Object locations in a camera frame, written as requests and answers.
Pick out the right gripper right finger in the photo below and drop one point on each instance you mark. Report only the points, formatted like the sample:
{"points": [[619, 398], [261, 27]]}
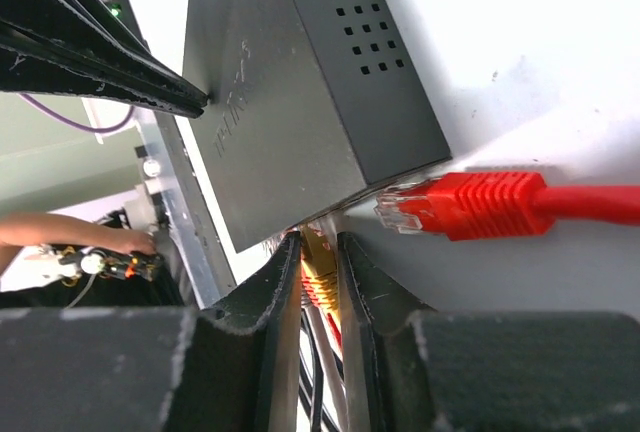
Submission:
{"points": [[408, 367]]}

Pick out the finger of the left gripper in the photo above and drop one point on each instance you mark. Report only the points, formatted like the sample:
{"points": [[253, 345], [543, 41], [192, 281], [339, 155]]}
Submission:
{"points": [[31, 67], [87, 32]]}

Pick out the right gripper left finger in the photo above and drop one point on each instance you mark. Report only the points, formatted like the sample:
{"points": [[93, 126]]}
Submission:
{"points": [[233, 367]]}

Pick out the black network switch box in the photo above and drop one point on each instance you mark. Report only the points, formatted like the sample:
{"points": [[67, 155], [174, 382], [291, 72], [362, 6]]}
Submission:
{"points": [[313, 104]]}

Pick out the operator forearm in background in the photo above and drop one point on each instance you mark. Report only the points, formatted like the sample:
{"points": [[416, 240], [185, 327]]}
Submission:
{"points": [[21, 230]]}

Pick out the operator hand in background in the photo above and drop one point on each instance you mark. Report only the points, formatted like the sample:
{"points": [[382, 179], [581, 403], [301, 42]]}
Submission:
{"points": [[133, 241]]}

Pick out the leader arm teleoperation handle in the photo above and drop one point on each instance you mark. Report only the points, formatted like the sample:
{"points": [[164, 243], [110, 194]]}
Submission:
{"points": [[100, 262]]}

